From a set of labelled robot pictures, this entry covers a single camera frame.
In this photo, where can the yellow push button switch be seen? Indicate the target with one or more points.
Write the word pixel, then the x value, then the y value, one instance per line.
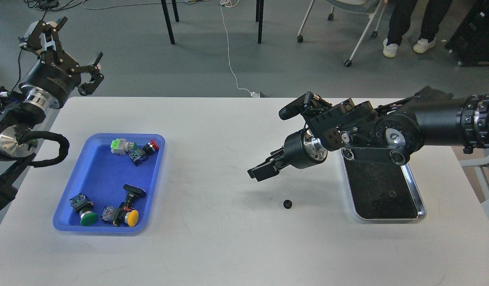
pixel 118 216

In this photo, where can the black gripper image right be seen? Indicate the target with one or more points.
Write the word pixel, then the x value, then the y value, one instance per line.
pixel 301 150

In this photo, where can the green white push button switch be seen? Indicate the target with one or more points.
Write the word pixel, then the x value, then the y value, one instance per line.
pixel 121 146

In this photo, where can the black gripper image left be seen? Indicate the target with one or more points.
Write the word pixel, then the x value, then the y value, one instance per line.
pixel 42 39

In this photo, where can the silver metal tray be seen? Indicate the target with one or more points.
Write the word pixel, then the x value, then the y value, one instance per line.
pixel 369 183

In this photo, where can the person in white top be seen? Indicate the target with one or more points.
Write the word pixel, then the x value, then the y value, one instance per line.
pixel 400 23

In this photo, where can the red push button switch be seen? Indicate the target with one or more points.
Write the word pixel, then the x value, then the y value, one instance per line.
pixel 139 155

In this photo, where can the white office chair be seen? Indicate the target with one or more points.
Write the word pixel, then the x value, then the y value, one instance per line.
pixel 344 34

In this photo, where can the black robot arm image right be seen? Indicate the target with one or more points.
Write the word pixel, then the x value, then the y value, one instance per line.
pixel 386 134

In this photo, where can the small black gear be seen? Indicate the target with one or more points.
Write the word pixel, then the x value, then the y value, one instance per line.
pixel 287 204
pixel 392 194

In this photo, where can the green mushroom push button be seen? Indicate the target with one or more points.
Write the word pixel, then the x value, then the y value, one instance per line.
pixel 84 207

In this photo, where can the black table leg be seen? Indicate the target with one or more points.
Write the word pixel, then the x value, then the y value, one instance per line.
pixel 259 15
pixel 167 18

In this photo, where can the black square push button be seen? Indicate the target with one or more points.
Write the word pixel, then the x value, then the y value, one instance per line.
pixel 132 193

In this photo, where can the black table leg left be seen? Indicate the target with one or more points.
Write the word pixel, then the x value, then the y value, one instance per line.
pixel 167 18

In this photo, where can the blue plastic tray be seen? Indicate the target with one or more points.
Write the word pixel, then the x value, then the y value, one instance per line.
pixel 101 175

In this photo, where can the black table leg right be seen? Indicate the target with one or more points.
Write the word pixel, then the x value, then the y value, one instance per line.
pixel 259 15

